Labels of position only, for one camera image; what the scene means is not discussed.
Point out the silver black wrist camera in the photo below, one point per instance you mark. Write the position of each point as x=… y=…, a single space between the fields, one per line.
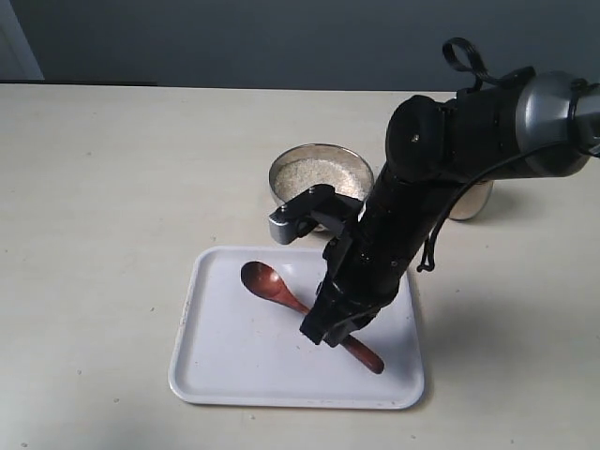
x=317 y=206

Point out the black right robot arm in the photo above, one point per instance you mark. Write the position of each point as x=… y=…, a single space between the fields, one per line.
x=544 y=125

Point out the white plastic tray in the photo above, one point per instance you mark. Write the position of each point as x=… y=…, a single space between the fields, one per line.
x=233 y=348

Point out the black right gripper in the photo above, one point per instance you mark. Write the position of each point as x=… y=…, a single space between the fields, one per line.
x=365 y=266

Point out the brown wooden spoon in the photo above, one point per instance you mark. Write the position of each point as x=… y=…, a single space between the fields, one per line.
x=263 y=281

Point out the stainless steel cup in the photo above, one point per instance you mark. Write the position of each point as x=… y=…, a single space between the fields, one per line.
x=472 y=202

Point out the steel bowl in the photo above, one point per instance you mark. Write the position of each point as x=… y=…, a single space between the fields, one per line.
x=318 y=151

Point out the white rice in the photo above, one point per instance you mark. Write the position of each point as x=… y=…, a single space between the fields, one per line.
x=295 y=177

